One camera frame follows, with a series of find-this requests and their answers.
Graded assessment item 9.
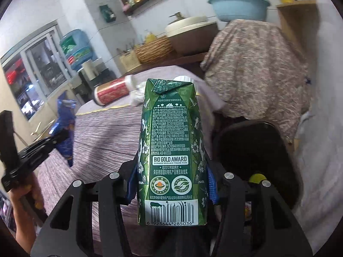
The crumpled white paper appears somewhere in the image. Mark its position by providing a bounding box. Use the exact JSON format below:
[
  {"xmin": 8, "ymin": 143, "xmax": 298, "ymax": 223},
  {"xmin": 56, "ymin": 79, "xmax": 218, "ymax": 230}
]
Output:
[{"xmin": 130, "ymin": 82, "xmax": 147, "ymax": 106}]

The blue water jug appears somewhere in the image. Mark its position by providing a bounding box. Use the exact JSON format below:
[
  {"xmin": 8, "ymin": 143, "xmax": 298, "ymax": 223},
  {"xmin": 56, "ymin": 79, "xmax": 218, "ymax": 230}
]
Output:
[{"xmin": 59, "ymin": 29, "xmax": 98, "ymax": 71}]

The light blue plastic basin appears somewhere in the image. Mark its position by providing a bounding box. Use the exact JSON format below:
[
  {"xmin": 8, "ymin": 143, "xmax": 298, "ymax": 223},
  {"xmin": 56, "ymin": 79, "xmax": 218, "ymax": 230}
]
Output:
[{"xmin": 208, "ymin": 0, "xmax": 271, "ymax": 22}]

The white cloth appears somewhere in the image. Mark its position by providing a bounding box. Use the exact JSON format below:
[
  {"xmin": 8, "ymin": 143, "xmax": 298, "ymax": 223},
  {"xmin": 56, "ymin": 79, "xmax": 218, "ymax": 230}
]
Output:
[{"xmin": 291, "ymin": 3, "xmax": 343, "ymax": 236}]

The wicker basket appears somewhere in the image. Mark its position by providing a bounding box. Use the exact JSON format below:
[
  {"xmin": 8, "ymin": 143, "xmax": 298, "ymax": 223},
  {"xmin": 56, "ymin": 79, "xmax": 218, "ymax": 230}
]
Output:
[{"xmin": 134, "ymin": 35, "xmax": 173, "ymax": 64}]

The person's left forearm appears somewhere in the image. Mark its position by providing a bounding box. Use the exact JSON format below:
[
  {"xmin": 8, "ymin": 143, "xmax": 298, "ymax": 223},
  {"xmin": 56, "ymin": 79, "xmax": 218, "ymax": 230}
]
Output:
[{"xmin": 9, "ymin": 197, "xmax": 37, "ymax": 255}]

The cream cloth with yellow trim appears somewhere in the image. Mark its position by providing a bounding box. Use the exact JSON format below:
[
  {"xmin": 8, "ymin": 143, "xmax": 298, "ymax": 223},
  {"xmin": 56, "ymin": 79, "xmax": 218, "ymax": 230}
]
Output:
[{"xmin": 76, "ymin": 66, "xmax": 226, "ymax": 115}]

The red can with white lid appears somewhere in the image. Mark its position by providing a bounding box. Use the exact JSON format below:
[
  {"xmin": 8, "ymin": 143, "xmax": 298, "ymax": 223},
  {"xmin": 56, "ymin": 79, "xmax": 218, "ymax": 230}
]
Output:
[{"xmin": 94, "ymin": 75, "xmax": 138, "ymax": 106}]

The blue snack bag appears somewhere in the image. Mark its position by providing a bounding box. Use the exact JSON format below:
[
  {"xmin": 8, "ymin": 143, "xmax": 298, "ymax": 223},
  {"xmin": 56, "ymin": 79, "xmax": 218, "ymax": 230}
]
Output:
[{"xmin": 50, "ymin": 91, "xmax": 78, "ymax": 168}]

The sliding window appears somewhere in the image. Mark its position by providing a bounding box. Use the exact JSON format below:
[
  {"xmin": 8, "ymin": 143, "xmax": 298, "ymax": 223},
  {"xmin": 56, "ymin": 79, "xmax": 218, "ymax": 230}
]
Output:
[{"xmin": 1, "ymin": 23, "xmax": 78, "ymax": 122}]

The person's left hand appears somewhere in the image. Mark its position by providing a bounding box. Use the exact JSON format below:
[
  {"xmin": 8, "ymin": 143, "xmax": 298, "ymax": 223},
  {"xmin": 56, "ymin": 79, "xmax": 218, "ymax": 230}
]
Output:
[{"xmin": 5, "ymin": 170, "xmax": 45, "ymax": 212}]

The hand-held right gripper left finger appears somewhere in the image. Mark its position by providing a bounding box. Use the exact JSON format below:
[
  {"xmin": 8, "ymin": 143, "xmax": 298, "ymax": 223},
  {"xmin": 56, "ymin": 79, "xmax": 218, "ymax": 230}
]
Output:
[{"xmin": 31, "ymin": 161, "xmax": 140, "ymax": 257}]

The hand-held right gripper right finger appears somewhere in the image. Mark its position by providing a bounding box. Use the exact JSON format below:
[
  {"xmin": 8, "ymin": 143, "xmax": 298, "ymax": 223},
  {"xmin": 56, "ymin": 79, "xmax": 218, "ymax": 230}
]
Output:
[{"xmin": 205, "ymin": 158, "xmax": 314, "ymax": 257}]

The wooden cabinet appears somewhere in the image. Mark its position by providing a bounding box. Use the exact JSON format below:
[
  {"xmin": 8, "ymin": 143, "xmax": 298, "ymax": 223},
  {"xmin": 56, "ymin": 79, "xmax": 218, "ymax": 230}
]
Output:
[{"xmin": 276, "ymin": 0, "xmax": 317, "ymax": 52}]

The chopstick holder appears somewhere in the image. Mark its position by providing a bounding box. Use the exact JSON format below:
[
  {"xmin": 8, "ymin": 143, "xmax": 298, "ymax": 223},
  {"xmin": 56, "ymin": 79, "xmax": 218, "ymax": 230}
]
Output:
[{"xmin": 116, "ymin": 41, "xmax": 141, "ymax": 73}]

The floral paisley cloth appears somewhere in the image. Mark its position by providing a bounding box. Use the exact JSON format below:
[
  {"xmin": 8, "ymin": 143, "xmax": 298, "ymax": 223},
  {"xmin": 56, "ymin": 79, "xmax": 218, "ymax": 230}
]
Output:
[{"xmin": 200, "ymin": 19, "xmax": 313, "ymax": 145}]

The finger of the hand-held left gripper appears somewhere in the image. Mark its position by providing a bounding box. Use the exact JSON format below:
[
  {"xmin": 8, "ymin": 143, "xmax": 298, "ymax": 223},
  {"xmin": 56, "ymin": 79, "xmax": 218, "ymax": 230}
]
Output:
[{"xmin": 38, "ymin": 130, "xmax": 70, "ymax": 153}]

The green wall packet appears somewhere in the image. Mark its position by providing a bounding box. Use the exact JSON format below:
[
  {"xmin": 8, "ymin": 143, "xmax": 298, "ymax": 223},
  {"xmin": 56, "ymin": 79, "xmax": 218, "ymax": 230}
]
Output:
[{"xmin": 99, "ymin": 5, "xmax": 117, "ymax": 23}]

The black trash bin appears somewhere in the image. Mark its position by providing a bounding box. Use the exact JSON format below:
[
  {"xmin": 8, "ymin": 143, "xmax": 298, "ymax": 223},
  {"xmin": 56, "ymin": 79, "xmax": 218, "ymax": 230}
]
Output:
[{"xmin": 212, "ymin": 120, "xmax": 301, "ymax": 220}]

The white paper roll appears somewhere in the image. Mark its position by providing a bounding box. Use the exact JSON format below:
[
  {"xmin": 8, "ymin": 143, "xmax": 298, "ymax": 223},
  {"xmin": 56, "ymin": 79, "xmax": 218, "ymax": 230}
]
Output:
[{"xmin": 82, "ymin": 59, "xmax": 95, "ymax": 80}]

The purple striped tablecloth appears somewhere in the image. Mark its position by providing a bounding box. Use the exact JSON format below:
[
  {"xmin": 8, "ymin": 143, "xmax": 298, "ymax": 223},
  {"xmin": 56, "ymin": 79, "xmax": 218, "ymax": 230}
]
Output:
[{"xmin": 36, "ymin": 106, "xmax": 216, "ymax": 257}]

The green drink carton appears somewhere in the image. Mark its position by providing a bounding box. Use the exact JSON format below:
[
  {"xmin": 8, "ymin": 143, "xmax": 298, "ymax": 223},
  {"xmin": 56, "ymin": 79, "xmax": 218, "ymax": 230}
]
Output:
[{"xmin": 137, "ymin": 78, "xmax": 209, "ymax": 227}]

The brown and cream sink basin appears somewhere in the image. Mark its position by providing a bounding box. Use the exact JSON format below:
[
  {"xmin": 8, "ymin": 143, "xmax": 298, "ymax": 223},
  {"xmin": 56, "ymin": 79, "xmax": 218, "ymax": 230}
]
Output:
[{"xmin": 165, "ymin": 16, "xmax": 218, "ymax": 57}]

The water dispenser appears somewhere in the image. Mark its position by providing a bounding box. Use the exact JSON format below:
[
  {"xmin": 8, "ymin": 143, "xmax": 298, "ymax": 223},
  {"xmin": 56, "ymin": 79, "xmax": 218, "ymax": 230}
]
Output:
[{"xmin": 78, "ymin": 57, "xmax": 108, "ymax": 87}]

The wooden counter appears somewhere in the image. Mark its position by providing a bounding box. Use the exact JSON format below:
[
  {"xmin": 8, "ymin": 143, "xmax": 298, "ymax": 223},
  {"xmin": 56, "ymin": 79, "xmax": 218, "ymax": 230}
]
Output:
[{"xmin": 122, "ymin": 52, "xmax": 212, "ymax": 74}]

